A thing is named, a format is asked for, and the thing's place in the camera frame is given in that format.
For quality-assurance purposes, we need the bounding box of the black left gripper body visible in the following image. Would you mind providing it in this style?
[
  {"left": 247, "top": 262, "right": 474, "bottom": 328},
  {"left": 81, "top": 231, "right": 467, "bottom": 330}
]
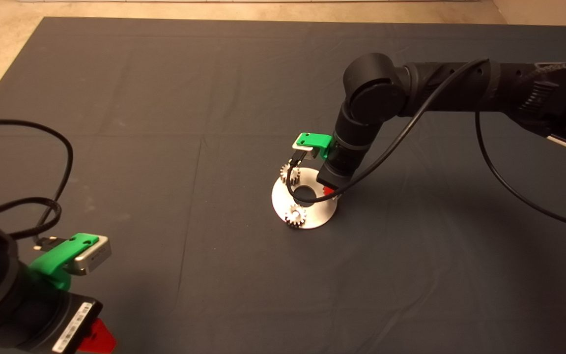
[{"left": 0, "top": 278, "right": 103, "bottom": 354}]

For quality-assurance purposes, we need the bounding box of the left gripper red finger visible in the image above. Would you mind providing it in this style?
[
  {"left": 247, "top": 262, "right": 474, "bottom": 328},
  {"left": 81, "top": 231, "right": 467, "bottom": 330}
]
[{"left": 78, "top": 318, "right": 116, "bottom": 353}]

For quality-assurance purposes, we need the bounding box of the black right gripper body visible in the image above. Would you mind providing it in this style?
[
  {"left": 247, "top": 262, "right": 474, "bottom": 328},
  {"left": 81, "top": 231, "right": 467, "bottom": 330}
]
[{"left": 316, "top": 146, "right": 365, "bottom": 190}]

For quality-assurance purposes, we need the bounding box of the small steel planetary gear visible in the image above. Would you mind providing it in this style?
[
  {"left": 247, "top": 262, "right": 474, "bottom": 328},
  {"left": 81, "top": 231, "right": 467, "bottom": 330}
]
[
  {"left": 284, "top": 206, "right": 307, "bottom": 228},
  {"left": 280, "top": 164, "right": 301, "bottom": 186}
]

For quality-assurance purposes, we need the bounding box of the round metal carrier plate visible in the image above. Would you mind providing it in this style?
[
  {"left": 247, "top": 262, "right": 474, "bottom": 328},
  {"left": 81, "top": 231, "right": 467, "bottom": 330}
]
[{"left": 271, "top": 167, "right": 338, "bottom": 230}]

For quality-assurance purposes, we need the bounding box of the dark grey table cloth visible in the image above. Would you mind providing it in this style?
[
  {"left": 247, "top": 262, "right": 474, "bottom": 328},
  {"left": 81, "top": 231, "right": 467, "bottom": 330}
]
[{"left": 0, "top": 17, "right": 566, "bottom": 354}]

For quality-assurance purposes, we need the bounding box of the green right camera mount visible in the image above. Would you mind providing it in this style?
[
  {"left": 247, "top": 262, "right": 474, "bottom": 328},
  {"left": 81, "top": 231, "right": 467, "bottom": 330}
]
[{"left": 297, "top": 132, "right": 334, "bottom": 159}]

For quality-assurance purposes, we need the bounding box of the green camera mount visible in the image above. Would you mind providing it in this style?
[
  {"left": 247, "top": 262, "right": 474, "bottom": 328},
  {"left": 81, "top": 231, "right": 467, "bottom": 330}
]
[
  {"left": 297, "top": 132, "right": 334, "bottom": 159},
  {"left": 30, "top": 233, "right": 99, "bottom": 291}
]

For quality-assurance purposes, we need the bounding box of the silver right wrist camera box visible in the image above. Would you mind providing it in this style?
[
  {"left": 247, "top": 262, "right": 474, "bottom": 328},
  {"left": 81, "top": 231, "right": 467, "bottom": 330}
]
[{"left": 292, "top": 143, "right": 319, "bottom": 159}]

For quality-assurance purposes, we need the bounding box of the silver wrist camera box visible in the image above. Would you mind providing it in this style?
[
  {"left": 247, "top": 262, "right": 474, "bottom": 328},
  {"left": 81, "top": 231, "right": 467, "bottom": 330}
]
[
  {"left": 72, "top": 235, "right": 112, "bottom": 276},
  {"left": 292, "top": 143, "right": 319, "bottom": 159}
]

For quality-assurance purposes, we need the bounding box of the green left camera mount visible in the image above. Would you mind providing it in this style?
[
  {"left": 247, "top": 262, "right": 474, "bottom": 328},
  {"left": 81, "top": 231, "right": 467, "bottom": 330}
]
[{"left": 30, "top": 233, "right": 99, "bottom": 291}]

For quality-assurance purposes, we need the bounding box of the black right camera cable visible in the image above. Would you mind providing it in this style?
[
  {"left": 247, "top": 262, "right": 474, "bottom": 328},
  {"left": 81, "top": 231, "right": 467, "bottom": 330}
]
[{"left": 285, "top": 58, "right": 566, "bottom": 233}]

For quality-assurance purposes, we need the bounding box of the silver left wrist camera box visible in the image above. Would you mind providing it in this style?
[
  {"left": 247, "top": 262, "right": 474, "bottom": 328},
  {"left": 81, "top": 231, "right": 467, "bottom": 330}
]
[{"left": 72, "top": 235, "right": 112, "bottom": 276}]

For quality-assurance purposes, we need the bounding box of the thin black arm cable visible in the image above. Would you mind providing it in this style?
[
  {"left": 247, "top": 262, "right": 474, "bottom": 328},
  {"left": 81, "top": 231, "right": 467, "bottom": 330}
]
[{"left": 0, "top": 119, "right": 74, "bottom": 249}]

